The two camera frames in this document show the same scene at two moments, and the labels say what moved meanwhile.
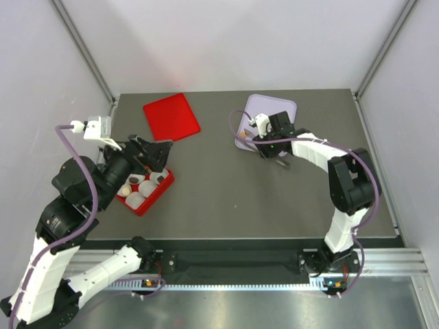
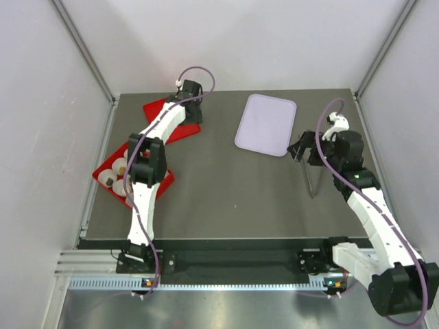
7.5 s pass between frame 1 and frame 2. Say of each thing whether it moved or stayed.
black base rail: stayed
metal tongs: moved
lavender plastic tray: stayed
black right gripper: moved
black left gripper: moved
